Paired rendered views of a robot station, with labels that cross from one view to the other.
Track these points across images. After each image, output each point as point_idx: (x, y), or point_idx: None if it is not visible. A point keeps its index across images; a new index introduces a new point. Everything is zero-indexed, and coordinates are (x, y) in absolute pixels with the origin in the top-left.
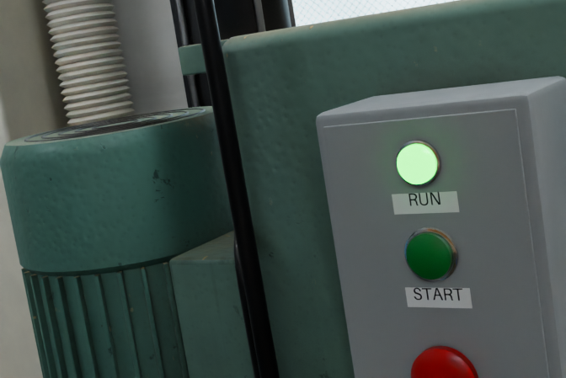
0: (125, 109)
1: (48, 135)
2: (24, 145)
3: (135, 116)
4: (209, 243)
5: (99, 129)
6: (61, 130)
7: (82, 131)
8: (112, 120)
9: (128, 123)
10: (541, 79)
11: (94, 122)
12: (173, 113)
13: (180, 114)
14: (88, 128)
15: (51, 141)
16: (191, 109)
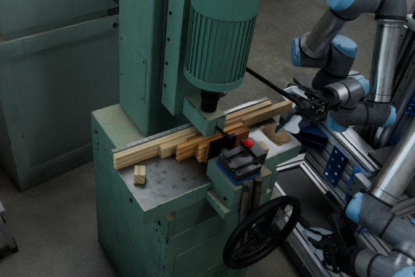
0: None
1: None
2: None
3: None
4: None
5: None
6: None
7: None
8: None
9: None
10: None
11: None
12: None
13: None
14: None
15: None
16: None
